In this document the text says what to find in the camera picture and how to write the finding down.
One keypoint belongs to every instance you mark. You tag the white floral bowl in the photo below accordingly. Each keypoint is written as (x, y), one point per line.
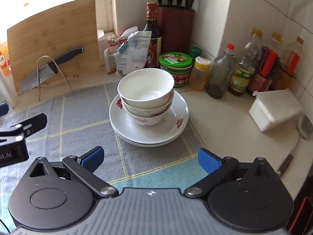
(148, 112)
(147, 121)
(146, 88)

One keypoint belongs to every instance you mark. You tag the orange label sauce bottle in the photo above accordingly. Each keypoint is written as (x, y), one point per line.
(288, 66)

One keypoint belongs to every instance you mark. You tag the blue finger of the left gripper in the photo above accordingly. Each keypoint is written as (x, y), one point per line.
(4, 108)
(32, 125)

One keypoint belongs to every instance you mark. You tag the large white fruit plate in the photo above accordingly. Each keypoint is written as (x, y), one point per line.
(167, 130)

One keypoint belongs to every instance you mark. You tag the white clipped food bag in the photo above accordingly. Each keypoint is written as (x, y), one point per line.
(131, 55)

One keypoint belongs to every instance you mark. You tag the grey checked dish mat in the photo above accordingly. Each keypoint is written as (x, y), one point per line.
(77, 122)

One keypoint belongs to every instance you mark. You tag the black handled kitchen knife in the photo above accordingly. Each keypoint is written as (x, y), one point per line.
(30, 81)

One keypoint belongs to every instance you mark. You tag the dark red knife block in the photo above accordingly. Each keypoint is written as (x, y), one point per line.
(175, 22)

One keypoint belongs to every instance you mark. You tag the gold cap oil bottle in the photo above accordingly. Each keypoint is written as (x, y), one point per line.
(246, 66)

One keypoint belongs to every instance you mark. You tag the clear red cap bottle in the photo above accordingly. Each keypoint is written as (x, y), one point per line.
(221, 72)

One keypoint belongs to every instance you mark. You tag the white plastic seasoning box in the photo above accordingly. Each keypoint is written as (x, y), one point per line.
(273, 108)

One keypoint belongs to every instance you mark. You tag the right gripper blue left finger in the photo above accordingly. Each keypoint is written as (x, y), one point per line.
(92, 159)

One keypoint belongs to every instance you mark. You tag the metal wire board stand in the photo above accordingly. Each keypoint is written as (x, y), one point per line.
(47, 75)

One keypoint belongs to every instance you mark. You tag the bamboo cutting board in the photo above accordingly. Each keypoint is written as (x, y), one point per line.
(51, 33)

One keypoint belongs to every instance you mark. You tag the green cap small bottle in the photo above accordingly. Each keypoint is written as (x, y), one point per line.
(195, 52)

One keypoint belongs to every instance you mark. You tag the green lid sauce jar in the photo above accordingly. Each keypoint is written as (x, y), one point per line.
(179, 65)

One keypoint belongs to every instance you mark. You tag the red label sauce bottle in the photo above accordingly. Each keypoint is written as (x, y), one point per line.
(263, 76)

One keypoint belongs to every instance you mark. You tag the orange cooking wine jug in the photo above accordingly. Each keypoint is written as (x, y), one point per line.
(5, 63)

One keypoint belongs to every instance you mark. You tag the red white food bag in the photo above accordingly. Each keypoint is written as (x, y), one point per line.
(114, 42)

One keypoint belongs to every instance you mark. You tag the metal spatula wooden handle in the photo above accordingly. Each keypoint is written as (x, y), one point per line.
(305, 129)

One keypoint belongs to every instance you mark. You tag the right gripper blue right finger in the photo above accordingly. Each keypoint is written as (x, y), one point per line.
(209, 161)

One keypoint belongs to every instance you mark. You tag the dark vinegar bottle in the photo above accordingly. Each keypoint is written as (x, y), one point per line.
(154, 49)

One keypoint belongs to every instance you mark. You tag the yellow cap spice bottle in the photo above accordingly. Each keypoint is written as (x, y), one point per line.
(200, 73)

